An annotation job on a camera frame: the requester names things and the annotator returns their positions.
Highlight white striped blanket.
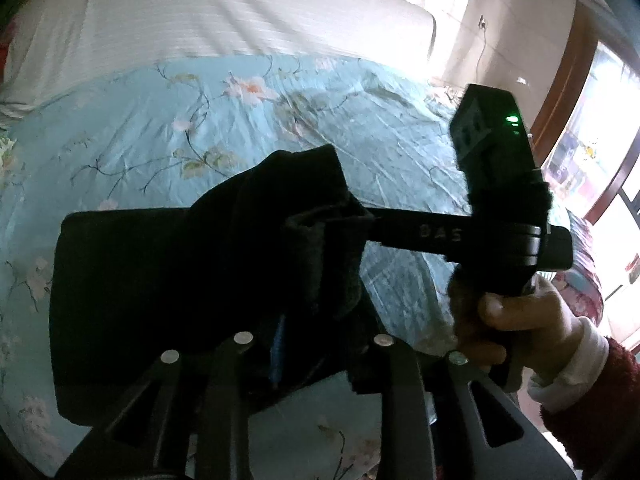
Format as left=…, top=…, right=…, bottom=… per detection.
left=0, top=0, right=438, bottom=120

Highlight person's right forearm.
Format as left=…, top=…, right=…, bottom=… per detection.
left=526, top=317, right=640, bottom=466

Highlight pink floral blanket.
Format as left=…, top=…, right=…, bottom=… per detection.
left=537, top=209, right=607, bottom=323

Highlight person's right hand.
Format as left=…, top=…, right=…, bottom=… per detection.
left=446, top=275, right=587, bottom=397

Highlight black power cable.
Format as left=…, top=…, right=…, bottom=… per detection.
left=474, top=27, right=488, bottom=81

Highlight black pants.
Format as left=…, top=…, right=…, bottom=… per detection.
left=49, top=144, right=377, bottom=428

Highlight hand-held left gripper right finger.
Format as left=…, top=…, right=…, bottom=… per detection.
left=350, top=332, right=577, bottom=480

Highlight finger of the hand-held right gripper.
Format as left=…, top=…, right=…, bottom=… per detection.
left=364, top=208, right=473, bottom=257

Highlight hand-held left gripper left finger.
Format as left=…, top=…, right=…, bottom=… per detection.
left=54, top=331, right=287, bottom=480

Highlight wooden door frame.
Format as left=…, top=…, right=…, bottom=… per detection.
left=529, top=2, right=640, bottom=226

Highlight light blue floral bedsheet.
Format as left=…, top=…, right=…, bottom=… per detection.
left=0, top=52, right=573, bottom=480

